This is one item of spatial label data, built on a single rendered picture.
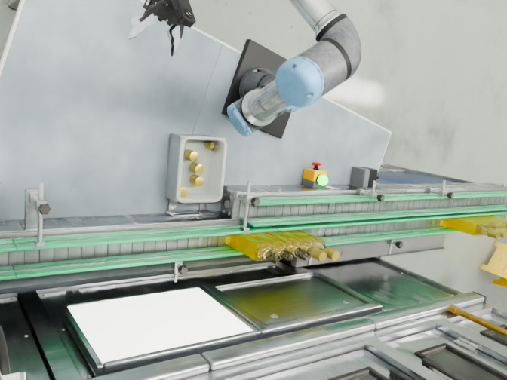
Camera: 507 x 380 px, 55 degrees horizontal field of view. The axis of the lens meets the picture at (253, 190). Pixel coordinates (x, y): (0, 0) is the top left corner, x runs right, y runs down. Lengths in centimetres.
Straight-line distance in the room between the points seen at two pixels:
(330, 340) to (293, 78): 70
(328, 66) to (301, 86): 8
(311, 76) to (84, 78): 72
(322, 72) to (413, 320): 86
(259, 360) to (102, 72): 95
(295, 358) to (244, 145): 84
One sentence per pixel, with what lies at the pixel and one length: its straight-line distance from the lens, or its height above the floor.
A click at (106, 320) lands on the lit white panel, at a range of 135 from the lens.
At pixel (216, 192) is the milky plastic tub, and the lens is 170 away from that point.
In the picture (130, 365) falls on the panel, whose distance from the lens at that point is 118.
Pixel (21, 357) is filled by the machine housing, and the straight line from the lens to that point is 129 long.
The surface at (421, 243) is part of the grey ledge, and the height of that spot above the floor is 88.
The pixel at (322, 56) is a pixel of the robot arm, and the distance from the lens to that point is 119.
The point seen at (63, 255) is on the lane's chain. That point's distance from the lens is 150.
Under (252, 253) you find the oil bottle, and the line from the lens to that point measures 156.
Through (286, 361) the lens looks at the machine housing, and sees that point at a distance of 127.
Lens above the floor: 226
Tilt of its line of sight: 54 degrees down
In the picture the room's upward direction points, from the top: 110 degrees clockwise
